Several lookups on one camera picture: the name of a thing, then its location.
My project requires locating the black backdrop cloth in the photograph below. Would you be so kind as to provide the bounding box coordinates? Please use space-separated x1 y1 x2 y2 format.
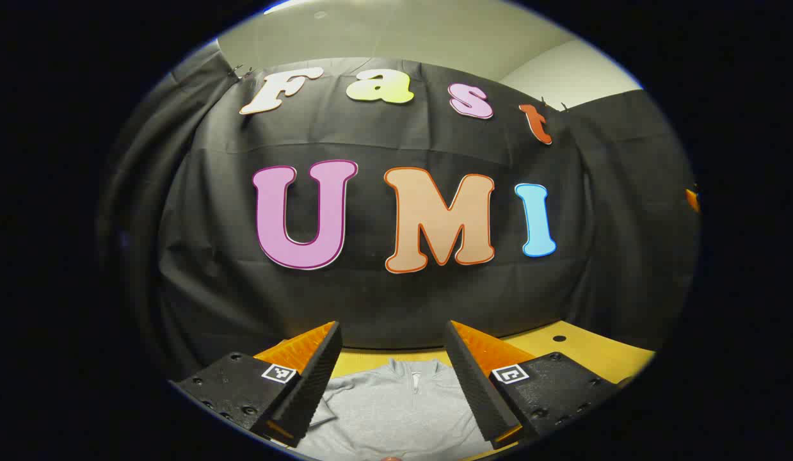
97 44 701 378

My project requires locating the grey zip-neck sweatshirt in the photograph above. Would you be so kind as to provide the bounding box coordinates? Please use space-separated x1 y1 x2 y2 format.
294 359 499 461

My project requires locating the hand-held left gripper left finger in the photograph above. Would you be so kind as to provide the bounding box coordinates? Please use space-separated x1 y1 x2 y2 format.
171 321 343 448

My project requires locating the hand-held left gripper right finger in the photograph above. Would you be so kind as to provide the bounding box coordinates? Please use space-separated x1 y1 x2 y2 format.
444 320 621 449

